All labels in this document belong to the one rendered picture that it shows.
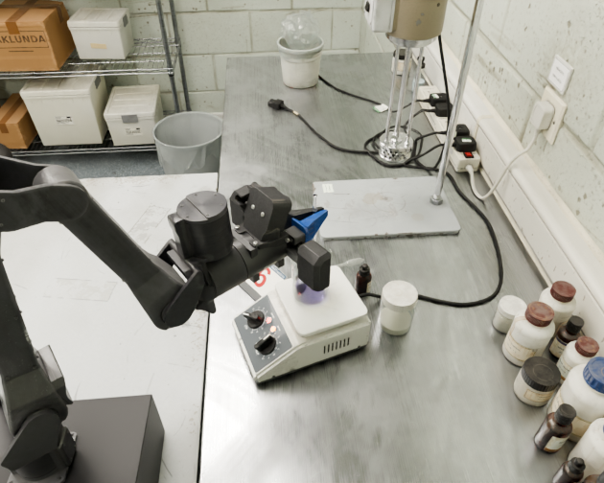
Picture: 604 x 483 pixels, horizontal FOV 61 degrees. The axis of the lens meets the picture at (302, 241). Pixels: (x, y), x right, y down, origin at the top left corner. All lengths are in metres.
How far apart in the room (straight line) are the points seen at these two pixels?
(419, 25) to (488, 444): 0.66
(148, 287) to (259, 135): 0.89
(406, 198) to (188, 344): 0.58
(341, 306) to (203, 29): 2.44
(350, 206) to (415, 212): 0.14
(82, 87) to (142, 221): 1.83
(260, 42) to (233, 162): 1.86
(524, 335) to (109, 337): 0.68
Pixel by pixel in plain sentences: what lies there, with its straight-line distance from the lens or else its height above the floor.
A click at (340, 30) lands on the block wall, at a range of 3.13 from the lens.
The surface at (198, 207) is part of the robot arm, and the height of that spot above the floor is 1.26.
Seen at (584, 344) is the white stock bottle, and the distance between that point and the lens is 0.89.
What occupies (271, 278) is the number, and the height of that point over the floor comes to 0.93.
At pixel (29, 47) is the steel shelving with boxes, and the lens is 2.87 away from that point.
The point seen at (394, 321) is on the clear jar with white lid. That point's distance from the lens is 0.88.
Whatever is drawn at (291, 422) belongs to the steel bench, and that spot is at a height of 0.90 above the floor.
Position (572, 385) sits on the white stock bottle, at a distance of 0.82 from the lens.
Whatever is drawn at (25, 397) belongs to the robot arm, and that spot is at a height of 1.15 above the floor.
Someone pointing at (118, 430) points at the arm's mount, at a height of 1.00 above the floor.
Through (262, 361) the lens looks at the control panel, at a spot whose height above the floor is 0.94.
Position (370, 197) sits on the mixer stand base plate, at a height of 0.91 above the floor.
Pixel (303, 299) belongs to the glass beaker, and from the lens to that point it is 0.82.
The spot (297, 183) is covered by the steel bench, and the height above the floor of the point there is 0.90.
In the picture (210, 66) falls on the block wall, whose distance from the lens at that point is 3.18.
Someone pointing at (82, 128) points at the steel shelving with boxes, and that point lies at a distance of 3.03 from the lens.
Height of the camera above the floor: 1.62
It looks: 42 degrees down
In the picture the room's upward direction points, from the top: straight up
